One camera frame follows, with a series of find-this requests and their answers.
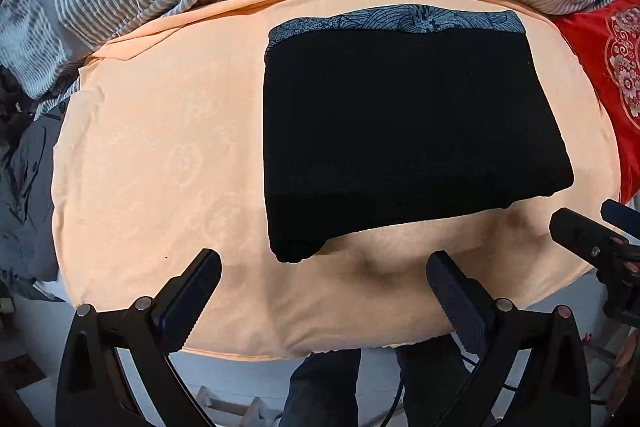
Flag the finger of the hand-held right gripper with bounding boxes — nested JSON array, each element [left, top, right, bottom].
[[601, 199, 640, 234], [549, 208, 633, 269]]

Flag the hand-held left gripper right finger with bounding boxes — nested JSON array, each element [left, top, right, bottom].
[[426, 250, 593, 427]]

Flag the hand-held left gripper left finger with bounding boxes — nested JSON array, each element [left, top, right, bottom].
[[56, 248, 222, 427]]

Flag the black pants patterned blue waistband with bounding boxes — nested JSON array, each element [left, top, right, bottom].
[[262, 5, 575, 264]]

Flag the brown wooden furniture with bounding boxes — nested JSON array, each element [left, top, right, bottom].
[[592, 327, 640, 427]]

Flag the orange bed sheet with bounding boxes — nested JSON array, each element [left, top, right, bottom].
[[50, 0, 623, 360]]

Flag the red floral cloth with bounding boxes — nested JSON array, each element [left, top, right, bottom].
[[552, 0, 640, 202]]

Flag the person's left leg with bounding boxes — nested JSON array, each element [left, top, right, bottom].
[[286, 348, 362, 427]]

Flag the dark grey garment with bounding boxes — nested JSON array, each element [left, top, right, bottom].
[[0, 67, 67, 284]]

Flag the light wooden frame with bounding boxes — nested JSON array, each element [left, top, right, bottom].
[[192, 384, 281, 427]]

